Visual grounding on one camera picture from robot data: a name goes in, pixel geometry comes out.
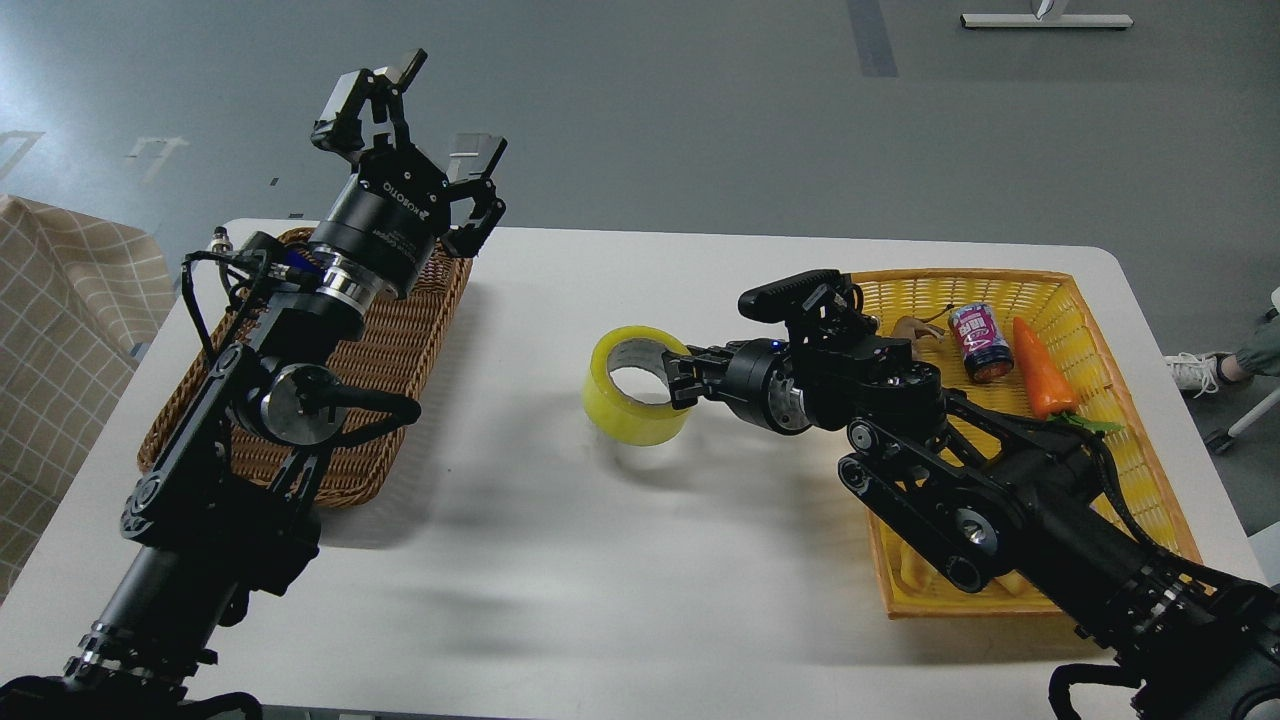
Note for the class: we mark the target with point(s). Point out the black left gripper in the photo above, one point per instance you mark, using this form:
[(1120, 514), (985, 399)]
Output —
[(396, 203)]

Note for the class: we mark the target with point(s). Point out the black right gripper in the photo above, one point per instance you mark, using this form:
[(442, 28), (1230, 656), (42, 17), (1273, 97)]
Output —
[(753, 378)]

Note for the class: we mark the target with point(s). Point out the yellow tape roll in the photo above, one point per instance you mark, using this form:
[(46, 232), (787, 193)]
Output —
[(621, 416)]

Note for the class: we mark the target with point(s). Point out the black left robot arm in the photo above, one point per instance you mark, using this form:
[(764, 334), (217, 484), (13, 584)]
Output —
[(227, 507)]

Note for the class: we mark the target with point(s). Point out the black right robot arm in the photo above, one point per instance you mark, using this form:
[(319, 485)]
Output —
[(979, 493)]

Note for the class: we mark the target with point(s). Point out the brown wicker basket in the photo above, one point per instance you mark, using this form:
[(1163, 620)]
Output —
[(396, 354)]

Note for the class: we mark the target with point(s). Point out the brown toy frog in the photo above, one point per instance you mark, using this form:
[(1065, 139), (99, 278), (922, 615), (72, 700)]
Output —
[(917, 328)]

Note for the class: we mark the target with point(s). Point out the yellow plastic basket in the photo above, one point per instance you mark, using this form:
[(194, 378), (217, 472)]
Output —
[(1056, 310)]

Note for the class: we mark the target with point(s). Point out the small purple drink can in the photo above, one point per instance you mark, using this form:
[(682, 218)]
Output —
[(986, 355)]

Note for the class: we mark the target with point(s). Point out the toy croissant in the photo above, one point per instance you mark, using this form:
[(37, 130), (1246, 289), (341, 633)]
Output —
[(916, 574)]

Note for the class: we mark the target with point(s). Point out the beige checkered cloth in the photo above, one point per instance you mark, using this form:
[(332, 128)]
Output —
[(80, 296)]

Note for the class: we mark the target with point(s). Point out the orange toy carrot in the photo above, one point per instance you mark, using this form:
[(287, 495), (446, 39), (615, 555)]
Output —
[(1049, 394)]

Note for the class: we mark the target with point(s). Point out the white stand base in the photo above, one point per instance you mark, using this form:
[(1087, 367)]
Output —
[(1030, 21)]

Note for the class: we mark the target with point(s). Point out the white sneaker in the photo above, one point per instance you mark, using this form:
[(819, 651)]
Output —
[(1199, 374)]

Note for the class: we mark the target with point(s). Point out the white chair leg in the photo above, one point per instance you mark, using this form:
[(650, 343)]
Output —
[(1221, 440)]

